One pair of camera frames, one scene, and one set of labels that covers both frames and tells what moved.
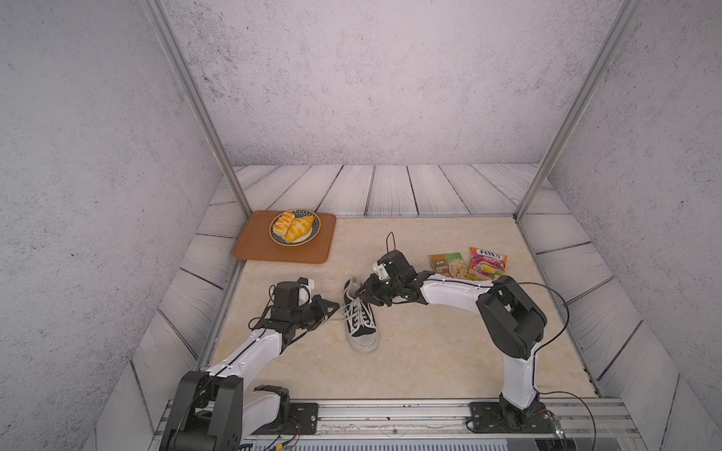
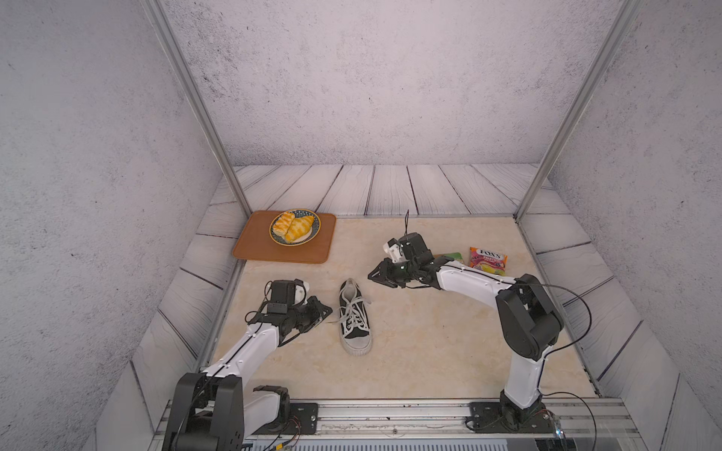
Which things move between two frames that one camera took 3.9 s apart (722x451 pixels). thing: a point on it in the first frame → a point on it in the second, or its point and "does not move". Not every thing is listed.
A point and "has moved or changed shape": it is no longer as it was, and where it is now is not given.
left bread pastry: [282, 224] does not move
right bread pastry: [298, 228] does not move
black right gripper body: [390, 288] → [406, 272]
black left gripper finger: [318, 321] does not move
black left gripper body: [303, 315] does not move
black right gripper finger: [370, 291] → [384, 275]
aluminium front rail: [600, 425] does not move
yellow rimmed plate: [294, 227] does not move
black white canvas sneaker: [360, 326] has moved or changed shape
